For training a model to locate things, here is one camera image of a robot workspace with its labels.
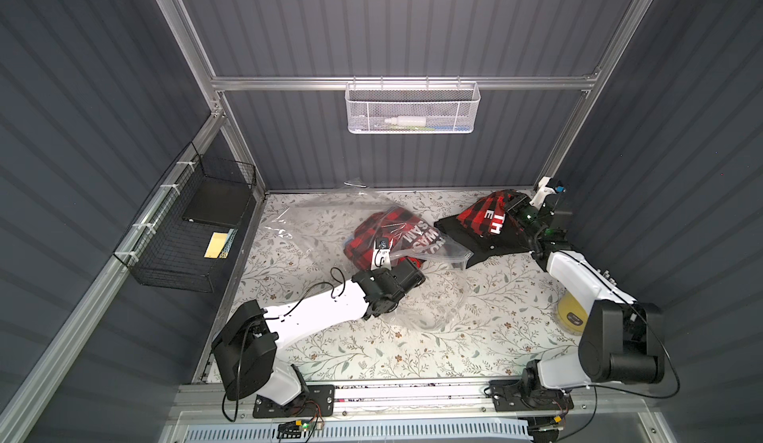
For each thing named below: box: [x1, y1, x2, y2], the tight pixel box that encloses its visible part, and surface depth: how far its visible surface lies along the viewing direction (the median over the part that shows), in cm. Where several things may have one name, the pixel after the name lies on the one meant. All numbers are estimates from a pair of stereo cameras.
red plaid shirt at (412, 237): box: [343, 206, 447, 271], surface depth 98 cm
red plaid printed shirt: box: [456, 188, 527, 236], surface depth 87 cm
